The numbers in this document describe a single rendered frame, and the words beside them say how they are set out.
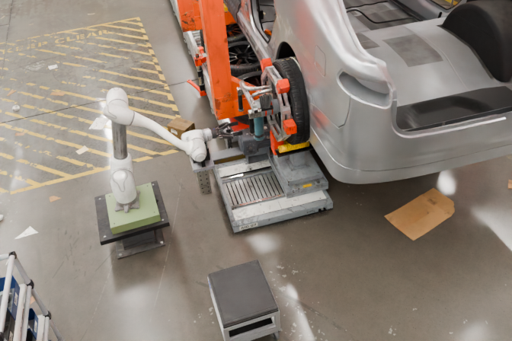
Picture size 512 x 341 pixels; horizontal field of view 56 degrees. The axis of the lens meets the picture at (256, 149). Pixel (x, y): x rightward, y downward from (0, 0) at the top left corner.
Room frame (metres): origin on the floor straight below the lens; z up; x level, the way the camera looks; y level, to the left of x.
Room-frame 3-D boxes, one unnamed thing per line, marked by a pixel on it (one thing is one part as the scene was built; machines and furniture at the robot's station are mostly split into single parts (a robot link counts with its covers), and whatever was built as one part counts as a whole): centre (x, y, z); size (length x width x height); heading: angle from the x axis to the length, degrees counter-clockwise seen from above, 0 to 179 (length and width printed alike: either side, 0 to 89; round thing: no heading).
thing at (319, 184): (3.12, -0.34, 0.13); 0.50 x 0.36 x 0.10; 13
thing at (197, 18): (5.47, 0.35, 0.69); 0.52 x 0.17 x 0.35; 103
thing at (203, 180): (3.12, 0.47, 0.21); 0.10 x 0.10 x 0.42; 13
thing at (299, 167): (3.12, -0.34, 0.32); 0.40 x 0.30 x 0.28; 13
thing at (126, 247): (2.64, 0.98, 0.15); 0.50 x 0.50 x 0.30; 17
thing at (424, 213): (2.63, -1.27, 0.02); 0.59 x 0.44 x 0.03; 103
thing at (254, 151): (3.38, -0.07, 0.26); 0.42 x 0.18 x 0.35; 103
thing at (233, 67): (4.66, 0.06, 0.39); 0.66 x 0.66 x 0.24
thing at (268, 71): (3.08, -0.17, 0.85); 0.54 x 0.07 x 0.54; 13
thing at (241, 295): (1.81, 0.16, 0.17); 0.43 x 0.36 x 0.34; 15
